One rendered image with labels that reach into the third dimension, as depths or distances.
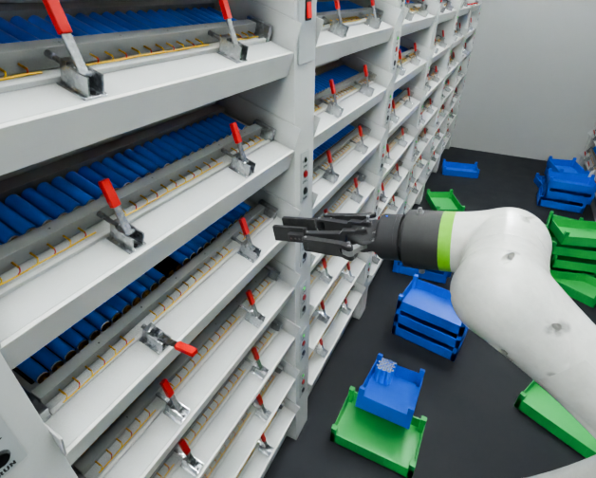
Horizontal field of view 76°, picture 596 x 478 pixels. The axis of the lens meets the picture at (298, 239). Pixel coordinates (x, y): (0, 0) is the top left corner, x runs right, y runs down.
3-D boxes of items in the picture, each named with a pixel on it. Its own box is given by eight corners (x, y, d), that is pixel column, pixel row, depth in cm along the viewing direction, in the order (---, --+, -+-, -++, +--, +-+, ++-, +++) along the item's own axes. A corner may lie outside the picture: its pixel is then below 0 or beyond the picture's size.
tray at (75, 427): (289, 240, 95) (301, 211, 89) (68, 468, 49) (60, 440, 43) (224, 200, 98) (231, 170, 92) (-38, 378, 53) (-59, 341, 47)
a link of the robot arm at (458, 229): (545, 266, 58) (554, 197, 54) (549, 312, 49) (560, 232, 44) (448, 256, 65) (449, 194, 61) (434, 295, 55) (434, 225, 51)
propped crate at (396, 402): (374, 368, 169) (378, 352, 167) (420, 386, 161) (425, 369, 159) (354, 406, 143) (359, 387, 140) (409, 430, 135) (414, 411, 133)
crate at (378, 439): (423, 429, 146) (427, 416, 141) (411, 480, 130) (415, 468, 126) (349, 397, 157) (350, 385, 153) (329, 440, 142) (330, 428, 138)
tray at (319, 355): (359, 300, 188) (370, 282, 179) (304, 397, 143) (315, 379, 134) (323, 278, 192) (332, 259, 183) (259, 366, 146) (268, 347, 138)
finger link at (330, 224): (368, 223, 64) (372, 219, 65) (314, 215, 70) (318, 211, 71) (370, 244, 66) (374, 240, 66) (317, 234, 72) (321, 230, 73)
